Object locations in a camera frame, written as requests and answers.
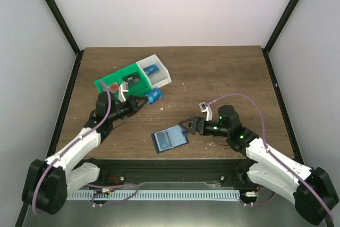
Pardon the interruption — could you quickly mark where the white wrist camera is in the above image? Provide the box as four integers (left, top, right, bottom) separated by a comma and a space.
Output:
199, 102, 213, 121
118, 82, 129, 103

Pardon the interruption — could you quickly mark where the right black frame post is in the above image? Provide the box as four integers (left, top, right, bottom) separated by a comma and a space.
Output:
263, 0, 300, 53

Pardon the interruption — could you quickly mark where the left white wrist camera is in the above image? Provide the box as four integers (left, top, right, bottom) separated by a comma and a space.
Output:
118, 82, 129, 103

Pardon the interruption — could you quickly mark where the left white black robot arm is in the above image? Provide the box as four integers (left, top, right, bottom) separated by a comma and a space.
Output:
21, 92, 148, 215

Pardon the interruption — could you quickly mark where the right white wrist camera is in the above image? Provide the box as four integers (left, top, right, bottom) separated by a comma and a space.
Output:
199, 102, 213, 121

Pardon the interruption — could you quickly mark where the left black frame post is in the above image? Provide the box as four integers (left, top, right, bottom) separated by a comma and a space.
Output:
45, 0, 81, 55

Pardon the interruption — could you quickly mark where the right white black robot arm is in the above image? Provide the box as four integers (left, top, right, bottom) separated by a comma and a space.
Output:
179, 105, 339, 225

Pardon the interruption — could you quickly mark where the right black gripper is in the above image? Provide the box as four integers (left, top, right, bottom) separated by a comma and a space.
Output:
179, 116, 230, 137

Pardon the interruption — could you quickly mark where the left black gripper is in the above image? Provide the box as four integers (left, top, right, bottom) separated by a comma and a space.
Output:
109, 95, 149, 122

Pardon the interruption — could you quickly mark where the black credit card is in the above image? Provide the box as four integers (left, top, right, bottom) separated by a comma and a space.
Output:
122, 72, 141, 87

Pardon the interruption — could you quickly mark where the grey metal sheet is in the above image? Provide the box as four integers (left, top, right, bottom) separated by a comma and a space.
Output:
23, 196, 310, 226

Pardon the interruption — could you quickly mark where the left black side rail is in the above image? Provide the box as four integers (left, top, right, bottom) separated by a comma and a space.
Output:
46, 49, 84, 158

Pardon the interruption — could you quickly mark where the left green bin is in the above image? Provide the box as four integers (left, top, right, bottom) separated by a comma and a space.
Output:
95, 72, 128, 106

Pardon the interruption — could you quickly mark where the blue leather card holder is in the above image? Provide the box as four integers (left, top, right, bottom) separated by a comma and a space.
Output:
151, 125, 189, 154

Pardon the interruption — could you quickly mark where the white red credit card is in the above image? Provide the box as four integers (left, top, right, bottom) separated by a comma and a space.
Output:
107, 82, 120, 94

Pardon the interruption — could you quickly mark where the blue credit card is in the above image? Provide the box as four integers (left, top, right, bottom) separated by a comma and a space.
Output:
145, 88, 164, 105
143, 64, 159, 76

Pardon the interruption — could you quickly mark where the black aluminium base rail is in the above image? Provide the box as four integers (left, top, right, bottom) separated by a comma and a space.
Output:
76, 158, 259, 189

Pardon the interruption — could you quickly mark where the white bin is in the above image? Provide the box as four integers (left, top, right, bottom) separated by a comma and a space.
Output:
136, 54, 172, 89

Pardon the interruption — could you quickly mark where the right black side rail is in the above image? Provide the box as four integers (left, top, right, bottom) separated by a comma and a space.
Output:
261, 48, 304, 163

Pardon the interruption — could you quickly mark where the black frame post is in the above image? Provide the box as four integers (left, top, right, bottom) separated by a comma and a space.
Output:
263, 0, 300, 53
45, 0, 81, 55

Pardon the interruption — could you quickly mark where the black side rail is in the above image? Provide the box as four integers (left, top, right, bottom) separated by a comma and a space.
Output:
46, 49, 84, 158
261, 48, 304, 163

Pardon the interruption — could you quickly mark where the light blue slotted cable duct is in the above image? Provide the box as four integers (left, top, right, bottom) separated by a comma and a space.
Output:
67, 190, 240, 201

